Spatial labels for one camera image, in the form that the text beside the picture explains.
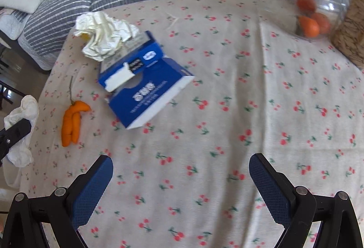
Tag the cherry print tablecloth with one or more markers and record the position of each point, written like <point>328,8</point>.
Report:
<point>227,108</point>

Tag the white quilted armrest cover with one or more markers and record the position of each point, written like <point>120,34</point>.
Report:
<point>10,23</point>

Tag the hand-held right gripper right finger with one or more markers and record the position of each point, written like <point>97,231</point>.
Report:
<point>270,188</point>

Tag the blue and white box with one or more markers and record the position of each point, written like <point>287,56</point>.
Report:
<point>148,94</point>

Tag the clear snack container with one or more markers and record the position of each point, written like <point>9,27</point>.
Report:
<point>352,34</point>

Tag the orange carrot toy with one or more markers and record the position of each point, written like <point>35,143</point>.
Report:
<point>75,120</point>

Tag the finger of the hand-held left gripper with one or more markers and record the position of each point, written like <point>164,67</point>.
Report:
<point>14,131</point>

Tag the yellow foil snack wrapper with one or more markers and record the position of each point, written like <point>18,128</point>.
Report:
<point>105,34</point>

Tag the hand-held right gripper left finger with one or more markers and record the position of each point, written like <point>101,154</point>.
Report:
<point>91,194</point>

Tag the orange fruit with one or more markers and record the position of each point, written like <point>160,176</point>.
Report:
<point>306,3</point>
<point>309,27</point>
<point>324,22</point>

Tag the white tissue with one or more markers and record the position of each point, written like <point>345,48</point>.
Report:
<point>25,107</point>

